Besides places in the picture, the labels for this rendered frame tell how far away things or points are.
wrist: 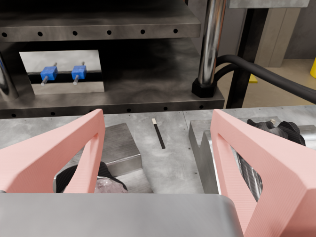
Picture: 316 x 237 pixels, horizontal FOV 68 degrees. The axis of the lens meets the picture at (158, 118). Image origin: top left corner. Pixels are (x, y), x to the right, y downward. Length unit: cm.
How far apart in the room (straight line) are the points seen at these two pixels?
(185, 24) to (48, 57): 50
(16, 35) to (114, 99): 39
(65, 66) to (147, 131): 41
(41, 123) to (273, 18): 268
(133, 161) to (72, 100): 50
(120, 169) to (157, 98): 46
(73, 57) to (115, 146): 48
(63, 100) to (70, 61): 15
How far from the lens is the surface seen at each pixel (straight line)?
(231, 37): 326
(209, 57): 86
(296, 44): 362
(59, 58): 93
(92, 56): 90
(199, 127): 65
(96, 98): 93
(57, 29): 90
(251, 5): 100
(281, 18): 310
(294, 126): 59
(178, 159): 64
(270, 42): 315
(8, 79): 101
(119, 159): 50
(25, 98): 103
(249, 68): 87
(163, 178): 60
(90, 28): 88
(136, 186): 50
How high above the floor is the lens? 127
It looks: 38 degrees down
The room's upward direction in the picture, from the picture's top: straight up
